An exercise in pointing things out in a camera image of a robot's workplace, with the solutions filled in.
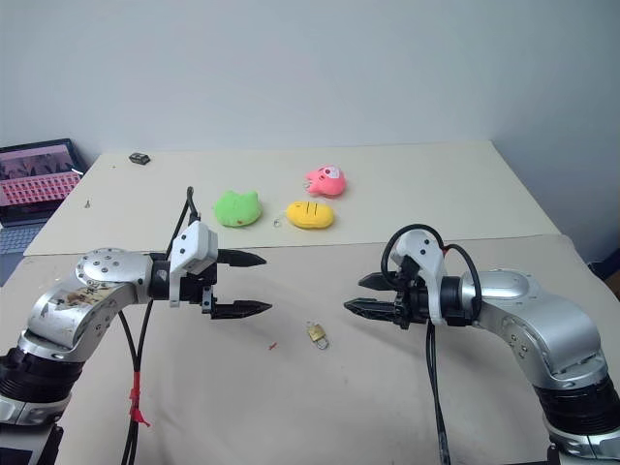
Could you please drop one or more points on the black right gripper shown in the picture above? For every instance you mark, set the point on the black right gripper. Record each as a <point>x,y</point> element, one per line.
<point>412,300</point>

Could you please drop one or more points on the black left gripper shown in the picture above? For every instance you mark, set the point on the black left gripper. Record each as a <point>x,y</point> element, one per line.
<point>194,288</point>

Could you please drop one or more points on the small brass padlock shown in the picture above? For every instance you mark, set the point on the small brass padlock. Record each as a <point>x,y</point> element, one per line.
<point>316,333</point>

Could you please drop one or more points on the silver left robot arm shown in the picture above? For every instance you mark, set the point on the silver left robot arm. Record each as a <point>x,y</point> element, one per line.
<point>97,300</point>

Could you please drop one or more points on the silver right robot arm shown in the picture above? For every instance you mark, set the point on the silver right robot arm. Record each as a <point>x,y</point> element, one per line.
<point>547,329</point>

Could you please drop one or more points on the green plush toy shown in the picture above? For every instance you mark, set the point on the green plush toy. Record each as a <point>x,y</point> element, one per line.
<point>237,209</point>

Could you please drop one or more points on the yellow plush toy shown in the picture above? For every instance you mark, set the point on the yellow plush toy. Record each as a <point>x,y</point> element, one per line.
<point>310,215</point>

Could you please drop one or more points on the cream flat board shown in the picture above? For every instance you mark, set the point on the cream flat board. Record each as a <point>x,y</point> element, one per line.
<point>412,194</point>

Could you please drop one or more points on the beige table cloth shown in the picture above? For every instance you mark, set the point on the beige table cloth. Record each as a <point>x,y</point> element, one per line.
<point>310,397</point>

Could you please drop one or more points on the pink plush toy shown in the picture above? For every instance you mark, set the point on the pink plush toy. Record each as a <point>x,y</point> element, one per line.
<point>327,181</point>

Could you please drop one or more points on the small black block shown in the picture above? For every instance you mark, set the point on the small black block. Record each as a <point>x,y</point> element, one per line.
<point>138,158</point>

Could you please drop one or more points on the open laptop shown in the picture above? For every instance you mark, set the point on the open laptop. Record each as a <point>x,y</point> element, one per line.
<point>34,184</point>

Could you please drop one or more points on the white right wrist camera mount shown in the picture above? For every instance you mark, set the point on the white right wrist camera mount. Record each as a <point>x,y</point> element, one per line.
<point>421,257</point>

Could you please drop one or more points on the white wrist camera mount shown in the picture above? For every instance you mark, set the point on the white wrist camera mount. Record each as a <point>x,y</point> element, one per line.
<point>421,257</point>
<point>194,247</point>

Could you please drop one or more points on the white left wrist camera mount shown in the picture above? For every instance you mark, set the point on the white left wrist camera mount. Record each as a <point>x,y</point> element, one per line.
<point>194,247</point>

